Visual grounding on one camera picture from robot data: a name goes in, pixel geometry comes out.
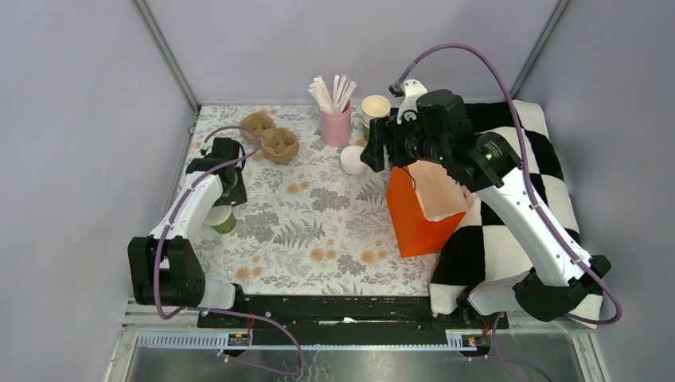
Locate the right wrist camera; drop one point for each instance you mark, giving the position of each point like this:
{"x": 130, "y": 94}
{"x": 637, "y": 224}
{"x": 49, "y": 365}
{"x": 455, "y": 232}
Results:
{"x": 410, "y": 91}

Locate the orange paper bag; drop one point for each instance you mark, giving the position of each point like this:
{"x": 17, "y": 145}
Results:
{"x": 426, "y": 206}

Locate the floral tablecloth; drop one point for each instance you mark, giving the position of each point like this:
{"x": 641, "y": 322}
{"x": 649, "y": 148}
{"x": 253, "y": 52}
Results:
{"x": 310, "y": 228}

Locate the stack of white lids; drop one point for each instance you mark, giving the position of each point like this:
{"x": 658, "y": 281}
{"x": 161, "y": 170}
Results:
{"x": 350, "y": 160}

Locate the pink straw holder cup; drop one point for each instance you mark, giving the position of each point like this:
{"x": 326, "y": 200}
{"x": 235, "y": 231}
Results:
{"x": 336, "y": 130}

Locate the stack of paper cups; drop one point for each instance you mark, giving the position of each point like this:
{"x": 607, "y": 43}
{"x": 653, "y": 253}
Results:
{"x": 372, "y": 107}

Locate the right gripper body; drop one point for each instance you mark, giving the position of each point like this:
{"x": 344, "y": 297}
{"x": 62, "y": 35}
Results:
{"x": 405, "y": 138}

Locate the white plastic lid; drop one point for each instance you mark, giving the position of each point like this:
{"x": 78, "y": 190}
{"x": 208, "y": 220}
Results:
{"x": 218, "y": 215}

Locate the black white checkered pillow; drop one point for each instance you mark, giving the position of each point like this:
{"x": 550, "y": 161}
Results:
{"x": 516, "y": 249}

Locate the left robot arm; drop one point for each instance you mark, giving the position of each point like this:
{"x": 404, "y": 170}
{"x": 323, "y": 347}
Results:
{"x": 164, "y": 266}

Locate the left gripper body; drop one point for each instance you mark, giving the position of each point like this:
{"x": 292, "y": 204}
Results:
{"x": 234, "y": 192}

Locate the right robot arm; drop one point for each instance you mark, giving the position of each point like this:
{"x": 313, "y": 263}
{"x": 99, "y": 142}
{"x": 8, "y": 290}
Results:
{"x": 441, "y": 129}

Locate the green paper cup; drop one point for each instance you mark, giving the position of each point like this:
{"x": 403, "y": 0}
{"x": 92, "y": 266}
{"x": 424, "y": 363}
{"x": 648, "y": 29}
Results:
{"x": 225, "y": 224}

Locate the brown pulp cup carrier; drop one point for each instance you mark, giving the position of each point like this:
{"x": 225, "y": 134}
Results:
{"x": 278, "y": 144}

